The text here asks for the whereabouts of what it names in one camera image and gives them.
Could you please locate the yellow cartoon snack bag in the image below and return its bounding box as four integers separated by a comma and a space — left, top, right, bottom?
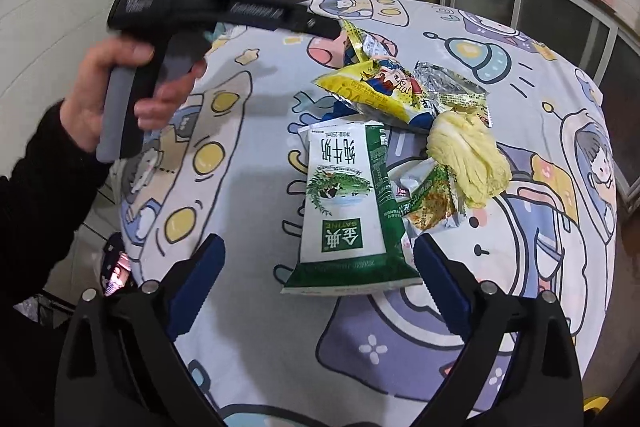
312, 59, 443, 130

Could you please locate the yellow trimmed snack packet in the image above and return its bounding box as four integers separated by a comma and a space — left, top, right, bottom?
339, 19, 401, 68

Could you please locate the silver foil packet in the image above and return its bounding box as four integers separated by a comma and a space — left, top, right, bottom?
412, 61, 493, 128

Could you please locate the napa cabbage leaf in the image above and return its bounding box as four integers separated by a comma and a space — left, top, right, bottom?
426, 109, 512, 208

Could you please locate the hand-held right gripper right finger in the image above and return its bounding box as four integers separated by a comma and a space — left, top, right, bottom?
414, 234, 587, 427

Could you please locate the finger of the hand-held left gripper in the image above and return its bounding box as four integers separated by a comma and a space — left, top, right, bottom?
222, 0, 342, 40

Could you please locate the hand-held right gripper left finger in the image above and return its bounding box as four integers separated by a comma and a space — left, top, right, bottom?
54, 233, 226, 427

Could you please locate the white plastic wrapper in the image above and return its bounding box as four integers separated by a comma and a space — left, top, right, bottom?
387, 157, 436, 202

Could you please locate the green white milk pouch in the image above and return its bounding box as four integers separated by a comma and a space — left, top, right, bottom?
280, 121, 425, 295

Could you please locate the person's left forearm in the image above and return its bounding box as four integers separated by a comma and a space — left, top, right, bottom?
0, 99, 116, 308

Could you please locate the green orange seasoning sachet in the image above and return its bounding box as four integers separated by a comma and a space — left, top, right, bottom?
402, 164, 468, 233

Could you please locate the person's left hand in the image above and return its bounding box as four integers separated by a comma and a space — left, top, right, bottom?
59, 38, 208, 152

